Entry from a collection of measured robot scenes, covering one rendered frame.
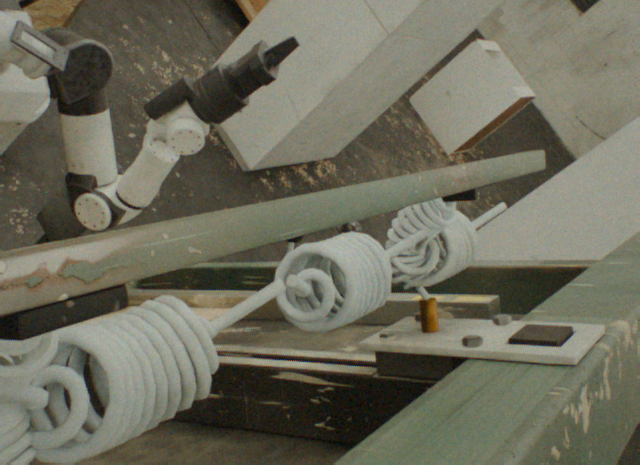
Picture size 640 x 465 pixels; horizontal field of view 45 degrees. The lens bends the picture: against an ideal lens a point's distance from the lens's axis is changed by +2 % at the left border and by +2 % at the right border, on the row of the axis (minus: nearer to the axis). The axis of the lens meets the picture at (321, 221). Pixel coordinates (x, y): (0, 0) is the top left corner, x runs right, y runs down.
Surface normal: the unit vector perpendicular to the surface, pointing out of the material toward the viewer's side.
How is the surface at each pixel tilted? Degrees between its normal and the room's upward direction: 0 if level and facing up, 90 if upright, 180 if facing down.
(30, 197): 0
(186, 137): 86
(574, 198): 90
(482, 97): 90
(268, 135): 90
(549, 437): 32
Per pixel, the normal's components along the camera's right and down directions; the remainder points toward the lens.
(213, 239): 0.84, -0.04
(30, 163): 0.66, -0.56
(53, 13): 0.37, 0.82
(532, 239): -0.52, 0.14
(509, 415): -0.11, -0.99
